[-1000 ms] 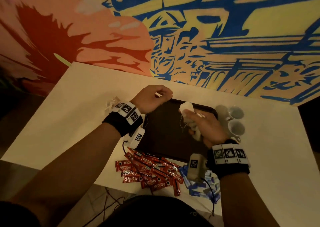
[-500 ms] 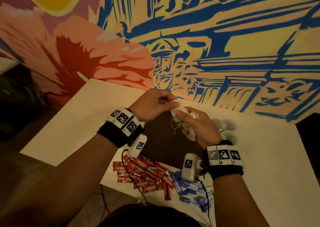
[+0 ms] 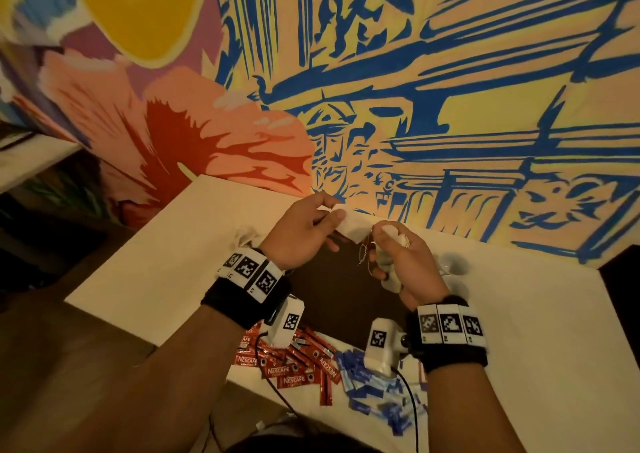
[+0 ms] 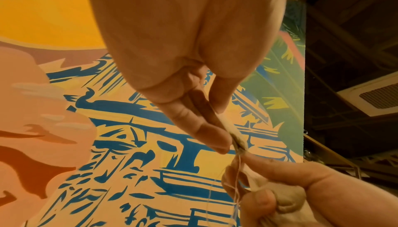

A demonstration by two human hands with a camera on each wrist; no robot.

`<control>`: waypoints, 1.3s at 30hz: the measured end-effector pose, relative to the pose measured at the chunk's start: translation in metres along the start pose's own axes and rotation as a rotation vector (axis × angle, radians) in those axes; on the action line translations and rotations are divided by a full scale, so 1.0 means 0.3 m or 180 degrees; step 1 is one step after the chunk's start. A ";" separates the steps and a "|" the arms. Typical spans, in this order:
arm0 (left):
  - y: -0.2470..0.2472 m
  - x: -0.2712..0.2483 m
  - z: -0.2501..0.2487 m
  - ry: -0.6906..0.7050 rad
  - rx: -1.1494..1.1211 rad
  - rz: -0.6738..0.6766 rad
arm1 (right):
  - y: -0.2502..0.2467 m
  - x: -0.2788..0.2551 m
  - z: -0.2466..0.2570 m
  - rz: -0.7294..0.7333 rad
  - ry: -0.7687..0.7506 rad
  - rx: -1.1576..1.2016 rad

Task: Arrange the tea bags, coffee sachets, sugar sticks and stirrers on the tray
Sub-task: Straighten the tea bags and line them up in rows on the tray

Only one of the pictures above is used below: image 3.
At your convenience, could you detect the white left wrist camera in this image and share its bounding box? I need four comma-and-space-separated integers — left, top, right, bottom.
264, 294, 307, 351

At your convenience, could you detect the dark brown tray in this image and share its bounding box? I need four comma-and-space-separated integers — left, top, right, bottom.
282, 228, 417, 351

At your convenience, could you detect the person's right forearm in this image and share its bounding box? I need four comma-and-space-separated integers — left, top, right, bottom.
425, 362, 528, 453

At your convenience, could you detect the black wristband with markers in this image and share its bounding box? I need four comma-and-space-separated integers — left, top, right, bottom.
201, 244, 294, 332
405, 294, 491, 375

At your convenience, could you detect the black left wristband with markers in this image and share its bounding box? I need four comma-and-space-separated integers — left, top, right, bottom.
201, 244, 294, 332

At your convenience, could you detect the person's right hand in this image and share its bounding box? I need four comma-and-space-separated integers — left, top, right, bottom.
367, 220, 452, 313

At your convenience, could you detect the small white cup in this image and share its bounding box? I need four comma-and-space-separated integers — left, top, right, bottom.
440, 252, 471, 279

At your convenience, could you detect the white wall shelf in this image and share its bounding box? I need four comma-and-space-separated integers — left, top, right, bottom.
0, 128, 83, 195

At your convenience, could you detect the black right wristband with markers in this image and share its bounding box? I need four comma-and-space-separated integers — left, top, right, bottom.
405, 294, 491, 375

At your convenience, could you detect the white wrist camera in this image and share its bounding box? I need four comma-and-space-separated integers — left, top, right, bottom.
264, 294, 307, 351
362, 316, 409, 379

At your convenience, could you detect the person's left hand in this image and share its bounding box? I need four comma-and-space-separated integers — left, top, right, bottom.
258, 192, 348, 273

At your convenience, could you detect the pile of red Nescafe sachets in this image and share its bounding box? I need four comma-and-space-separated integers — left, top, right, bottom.
233, 320, 343, 407

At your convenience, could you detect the black clothing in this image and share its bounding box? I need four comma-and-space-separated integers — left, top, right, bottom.
225, 430, 381, 453

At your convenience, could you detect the black right camera cable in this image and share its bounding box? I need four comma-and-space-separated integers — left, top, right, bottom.
395, 372, 423, 453

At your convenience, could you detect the pile of blue sugar sachets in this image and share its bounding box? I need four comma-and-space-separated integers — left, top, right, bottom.
335, 346, 431, 438

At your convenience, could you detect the person's left forearm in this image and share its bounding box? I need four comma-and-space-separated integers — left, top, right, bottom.
0, 302, 249, 453

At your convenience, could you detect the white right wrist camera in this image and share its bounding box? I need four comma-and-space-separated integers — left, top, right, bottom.
362, 316, 409, 379

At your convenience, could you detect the white tea bag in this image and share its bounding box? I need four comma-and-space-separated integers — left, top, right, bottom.
314, 198, 341, 221
374, 224, 413, 296

